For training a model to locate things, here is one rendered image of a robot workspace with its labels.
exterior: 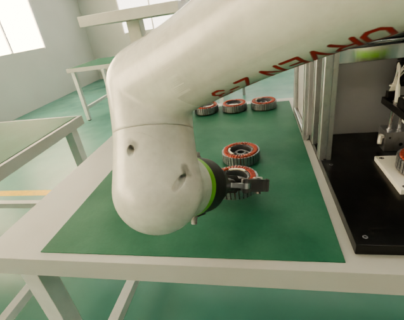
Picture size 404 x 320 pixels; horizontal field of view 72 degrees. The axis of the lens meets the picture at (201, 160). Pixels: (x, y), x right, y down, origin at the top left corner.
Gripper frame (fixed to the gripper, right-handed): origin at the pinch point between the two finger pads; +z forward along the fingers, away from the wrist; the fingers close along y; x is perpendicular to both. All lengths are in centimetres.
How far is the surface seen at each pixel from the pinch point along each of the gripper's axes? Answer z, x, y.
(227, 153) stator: 13.4, 7.5, -6.2
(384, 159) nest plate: 15.3, 7.2, 33.1
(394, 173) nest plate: 9.7, 3.8, 34.1
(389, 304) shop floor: 74, -49, 48
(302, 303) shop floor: 66, -53, 15
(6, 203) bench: 62, -29, -177
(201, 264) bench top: -16.1, -14.9, -1.0
